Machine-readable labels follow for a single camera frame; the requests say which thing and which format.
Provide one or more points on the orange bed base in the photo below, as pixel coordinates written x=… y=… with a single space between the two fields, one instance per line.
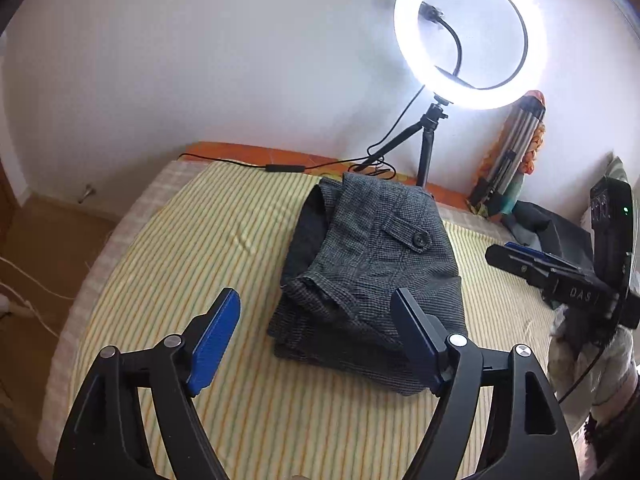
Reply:
x=280 y=152

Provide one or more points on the striped yellow bed sheet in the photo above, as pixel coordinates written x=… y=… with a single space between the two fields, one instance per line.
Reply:
x=200 y=240

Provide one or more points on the black tripod stand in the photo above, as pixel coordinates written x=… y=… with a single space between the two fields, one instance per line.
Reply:
x=427 y=145

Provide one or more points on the dark cloth at bed edge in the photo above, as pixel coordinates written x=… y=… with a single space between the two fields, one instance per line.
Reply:
x=560 y=232

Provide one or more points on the person's right forearm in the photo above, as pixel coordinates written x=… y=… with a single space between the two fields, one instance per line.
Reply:
x=610 y=365

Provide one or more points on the black gooseneck phone holder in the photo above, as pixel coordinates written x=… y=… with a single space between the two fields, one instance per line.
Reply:
x=456 y=45

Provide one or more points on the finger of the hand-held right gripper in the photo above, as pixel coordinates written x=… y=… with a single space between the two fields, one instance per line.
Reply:
x=515 y=266
x=542 y=257

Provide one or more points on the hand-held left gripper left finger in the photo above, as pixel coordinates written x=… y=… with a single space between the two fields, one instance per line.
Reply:
x=215 y=342

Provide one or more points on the folded silver tripod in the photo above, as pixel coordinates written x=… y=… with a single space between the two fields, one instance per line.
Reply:
x=515 y=145

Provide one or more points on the grey checked pants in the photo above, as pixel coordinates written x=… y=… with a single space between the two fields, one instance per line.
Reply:
x=370 y=270

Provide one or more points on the metal door stopper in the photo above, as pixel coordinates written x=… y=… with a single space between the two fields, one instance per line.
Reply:
x=88 y=193

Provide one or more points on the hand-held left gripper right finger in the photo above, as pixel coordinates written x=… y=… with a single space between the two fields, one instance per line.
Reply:
x=415 y=342

